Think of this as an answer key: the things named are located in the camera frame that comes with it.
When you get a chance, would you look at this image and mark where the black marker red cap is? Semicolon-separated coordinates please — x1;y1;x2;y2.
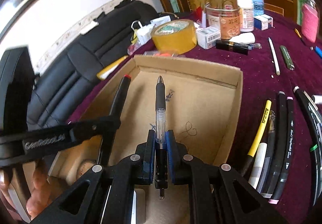
97;75;131;167

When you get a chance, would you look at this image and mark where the small white barcode box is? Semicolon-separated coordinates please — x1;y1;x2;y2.
196;27;221;50

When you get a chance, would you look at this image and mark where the white medicine bottle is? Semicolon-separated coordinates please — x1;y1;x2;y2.
237;0;254;32

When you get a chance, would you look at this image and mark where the cardboard box tray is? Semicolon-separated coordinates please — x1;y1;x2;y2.
34;55;247;223

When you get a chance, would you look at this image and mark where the black leather sofa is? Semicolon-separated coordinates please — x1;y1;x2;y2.
1;0;158;133

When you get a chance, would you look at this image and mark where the black lipstick tube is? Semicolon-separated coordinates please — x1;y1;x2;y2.
216;40;251;55

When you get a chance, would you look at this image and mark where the yellow highlighter pen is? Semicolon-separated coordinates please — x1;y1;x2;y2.
241;99;272;176

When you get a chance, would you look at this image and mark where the yellow packing tape roll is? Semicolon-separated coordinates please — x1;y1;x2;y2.
151;19;197;54

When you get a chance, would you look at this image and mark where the black clear ballpoint pen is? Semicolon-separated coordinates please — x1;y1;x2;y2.
155;76;168;199

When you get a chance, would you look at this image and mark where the left hand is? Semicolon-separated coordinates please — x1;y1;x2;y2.
1;160;51;220

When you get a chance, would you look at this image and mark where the green metal pen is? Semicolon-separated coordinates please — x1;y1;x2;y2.
280;45;295;71

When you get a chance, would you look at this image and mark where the white pen on table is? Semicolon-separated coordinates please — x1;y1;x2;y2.
268;37;281;76

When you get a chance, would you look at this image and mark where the yellow flat box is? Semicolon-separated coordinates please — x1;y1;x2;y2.
97;55;128;81

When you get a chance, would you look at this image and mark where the brown tape roll in box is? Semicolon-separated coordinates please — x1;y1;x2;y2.
75;159;96;180

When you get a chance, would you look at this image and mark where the blue white small box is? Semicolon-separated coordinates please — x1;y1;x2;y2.
254;14;273;30

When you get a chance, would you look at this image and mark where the maroon table cloth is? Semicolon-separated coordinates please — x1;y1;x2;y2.
68;11;322;224

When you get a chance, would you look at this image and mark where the clear jar with label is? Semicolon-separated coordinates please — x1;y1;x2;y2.
205;3;240;40

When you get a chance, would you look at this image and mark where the white paper bag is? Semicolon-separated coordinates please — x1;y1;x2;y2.
131;21;155;46

